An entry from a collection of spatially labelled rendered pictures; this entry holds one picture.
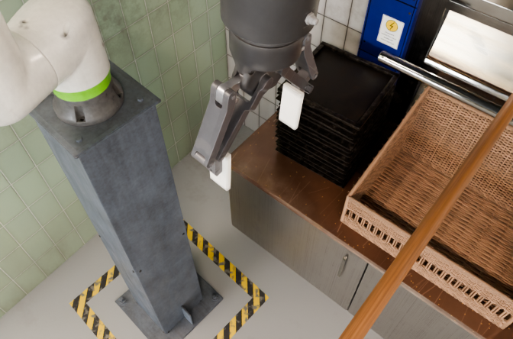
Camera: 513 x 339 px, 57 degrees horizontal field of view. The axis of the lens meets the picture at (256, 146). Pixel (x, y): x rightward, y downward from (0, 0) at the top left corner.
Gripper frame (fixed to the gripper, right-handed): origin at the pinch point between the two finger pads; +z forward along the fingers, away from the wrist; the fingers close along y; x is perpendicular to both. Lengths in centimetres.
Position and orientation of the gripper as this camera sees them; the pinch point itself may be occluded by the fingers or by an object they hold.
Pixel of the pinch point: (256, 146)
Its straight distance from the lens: 61.6
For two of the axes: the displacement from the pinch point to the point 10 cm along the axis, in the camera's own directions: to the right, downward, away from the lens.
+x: 7.5, 5.5, -3.7
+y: -6.6, 5.7, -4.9
